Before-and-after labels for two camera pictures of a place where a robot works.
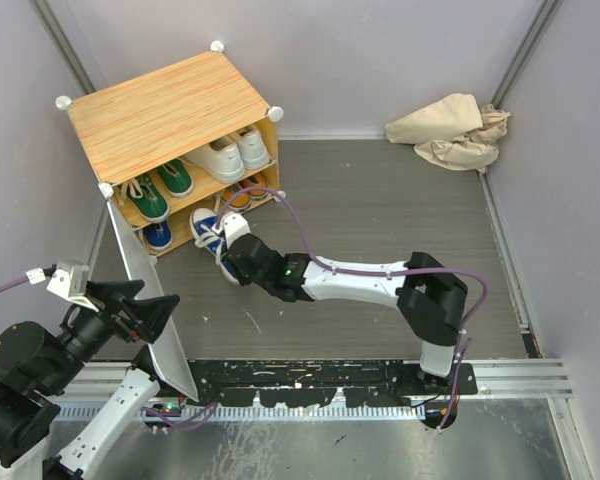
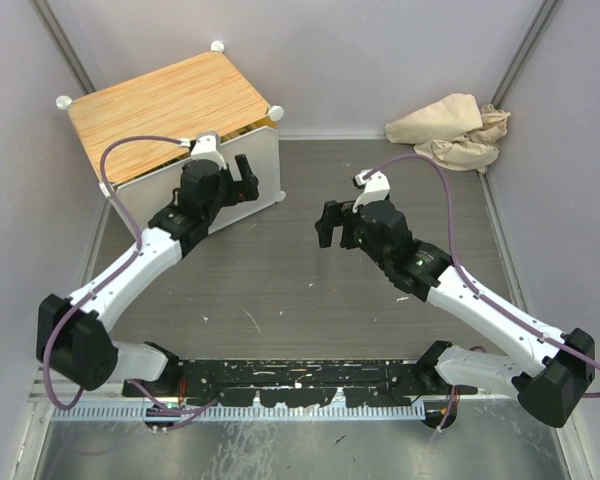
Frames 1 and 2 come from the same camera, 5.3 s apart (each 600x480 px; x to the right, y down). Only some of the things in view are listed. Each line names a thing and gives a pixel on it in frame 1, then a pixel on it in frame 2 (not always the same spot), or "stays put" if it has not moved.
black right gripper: [241, 276] -> [332, 216]
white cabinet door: [166, 351] -> [143, 196]
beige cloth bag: [453, 131] stays put
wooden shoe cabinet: [182, 147] stays put
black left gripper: [148, 316] -> [239, 191]
